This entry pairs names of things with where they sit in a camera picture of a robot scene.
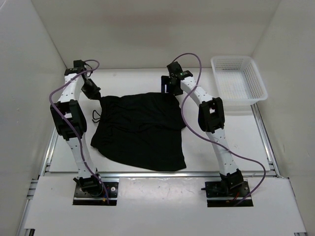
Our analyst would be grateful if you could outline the black shorts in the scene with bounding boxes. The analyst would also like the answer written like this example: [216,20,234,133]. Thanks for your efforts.
[91,92,187,172]

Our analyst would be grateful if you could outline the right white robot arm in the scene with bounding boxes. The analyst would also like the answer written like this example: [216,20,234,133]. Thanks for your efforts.
[161,61,244,197]

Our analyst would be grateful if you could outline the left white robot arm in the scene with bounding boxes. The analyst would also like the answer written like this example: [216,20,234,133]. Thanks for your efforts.
[49,59,106,197]

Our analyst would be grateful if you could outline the white plastic basket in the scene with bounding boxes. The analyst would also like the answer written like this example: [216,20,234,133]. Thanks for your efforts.
[211,56,268,110]

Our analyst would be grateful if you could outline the aluminium front rail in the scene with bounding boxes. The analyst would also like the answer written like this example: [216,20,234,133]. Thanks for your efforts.
[100,172,220,178]

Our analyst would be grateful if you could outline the aluminium rail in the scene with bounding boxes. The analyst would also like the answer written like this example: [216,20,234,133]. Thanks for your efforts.
[26,128,58,201]
[251,104,282,178]
[100,172,220,178]

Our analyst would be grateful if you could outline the aluminium left rail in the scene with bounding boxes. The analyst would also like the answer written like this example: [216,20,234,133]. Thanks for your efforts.
[26,128,58,201]

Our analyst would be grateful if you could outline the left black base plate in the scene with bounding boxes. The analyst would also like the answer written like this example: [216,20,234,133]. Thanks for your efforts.
[72,181,119,206]

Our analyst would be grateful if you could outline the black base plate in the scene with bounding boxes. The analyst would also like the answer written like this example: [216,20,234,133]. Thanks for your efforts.
[72,181,119,206]
[201,179,253,207]

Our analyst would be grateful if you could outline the aluminium right rail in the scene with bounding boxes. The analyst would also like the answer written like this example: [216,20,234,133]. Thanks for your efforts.
[251,104,282,178]

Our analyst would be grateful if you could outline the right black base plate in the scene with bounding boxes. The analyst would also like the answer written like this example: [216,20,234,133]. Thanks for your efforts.
[201,179,253,207]

